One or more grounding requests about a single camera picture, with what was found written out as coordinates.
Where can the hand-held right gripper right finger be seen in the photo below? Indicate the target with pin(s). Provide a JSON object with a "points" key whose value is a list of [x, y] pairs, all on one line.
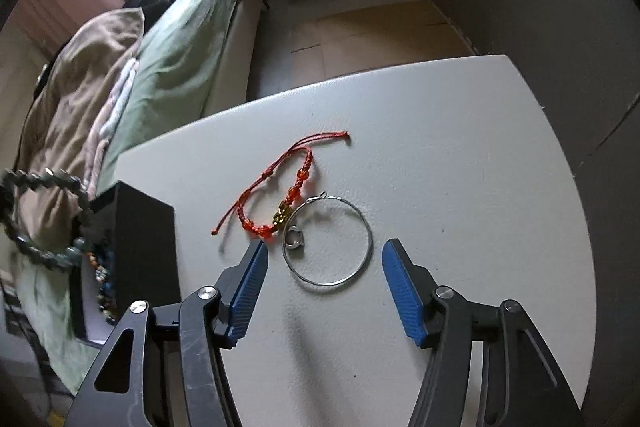
{"points": [[405, 292]]}

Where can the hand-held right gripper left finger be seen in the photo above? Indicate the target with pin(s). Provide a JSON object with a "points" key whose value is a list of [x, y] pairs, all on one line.
{"points": [[247, 292]]}

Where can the thin silver bangle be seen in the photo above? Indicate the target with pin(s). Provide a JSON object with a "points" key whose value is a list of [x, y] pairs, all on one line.
{"points": [[370, 241]]}

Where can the black box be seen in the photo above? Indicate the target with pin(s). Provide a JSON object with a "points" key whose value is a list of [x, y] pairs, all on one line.
{"points": [[145, 247]]}

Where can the bed with green sheet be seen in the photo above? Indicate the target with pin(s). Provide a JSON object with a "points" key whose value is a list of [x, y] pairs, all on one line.
{"points": [[185, 57]]}

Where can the beige blanket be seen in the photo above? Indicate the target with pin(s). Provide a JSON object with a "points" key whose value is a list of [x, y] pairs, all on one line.
{"points": [[85, 82]]}

